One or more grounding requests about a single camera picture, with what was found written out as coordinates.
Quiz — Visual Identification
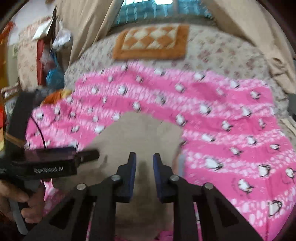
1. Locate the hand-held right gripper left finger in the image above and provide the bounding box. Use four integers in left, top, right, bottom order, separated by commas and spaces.
23, 152, 137, 241

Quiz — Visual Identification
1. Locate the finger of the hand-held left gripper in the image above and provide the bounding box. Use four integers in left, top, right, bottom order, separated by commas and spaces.
75, 149, 100, 163

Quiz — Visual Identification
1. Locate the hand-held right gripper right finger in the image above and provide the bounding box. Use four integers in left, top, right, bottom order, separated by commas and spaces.
153, 153, 263, 241

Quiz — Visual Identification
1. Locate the beige jacket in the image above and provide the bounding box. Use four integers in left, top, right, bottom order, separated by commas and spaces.
52, 111, 188, 241

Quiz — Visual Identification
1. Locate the person's left hand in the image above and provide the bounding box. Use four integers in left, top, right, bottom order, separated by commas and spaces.
0, 179, 46, 224

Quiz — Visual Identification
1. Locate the orange plush cloth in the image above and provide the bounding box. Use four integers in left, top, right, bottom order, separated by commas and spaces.
42, 89, 73, 105

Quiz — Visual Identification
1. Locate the blue plastic bag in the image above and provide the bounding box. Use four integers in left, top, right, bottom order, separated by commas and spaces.
45, 53, 65, 89

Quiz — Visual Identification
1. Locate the pink penguin print blanket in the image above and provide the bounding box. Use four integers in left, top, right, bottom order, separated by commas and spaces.
24, 62, 296, 241

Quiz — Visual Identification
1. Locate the floral hanging cloth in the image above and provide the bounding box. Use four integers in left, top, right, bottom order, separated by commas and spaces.
17, 17, 54, 89

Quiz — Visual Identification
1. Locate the white plastic bag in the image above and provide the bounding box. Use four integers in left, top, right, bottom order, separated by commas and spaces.
52, 21, 73, 49

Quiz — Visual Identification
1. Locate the orange checkered cushion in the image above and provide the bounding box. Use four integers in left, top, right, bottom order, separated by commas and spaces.
112, 24, 190, 61

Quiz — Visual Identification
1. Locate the floral bed quilt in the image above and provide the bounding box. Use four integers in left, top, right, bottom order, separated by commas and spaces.
63, 23, 289, 116

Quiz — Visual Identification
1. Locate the wooden board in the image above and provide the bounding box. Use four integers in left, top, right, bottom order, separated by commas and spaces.
281, 116, 296, 135

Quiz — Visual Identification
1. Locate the window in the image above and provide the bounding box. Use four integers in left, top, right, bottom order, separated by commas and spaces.
115, 0, 213, 26

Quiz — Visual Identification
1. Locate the black cable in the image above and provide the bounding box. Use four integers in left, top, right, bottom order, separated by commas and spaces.
30, 115, 45, 149

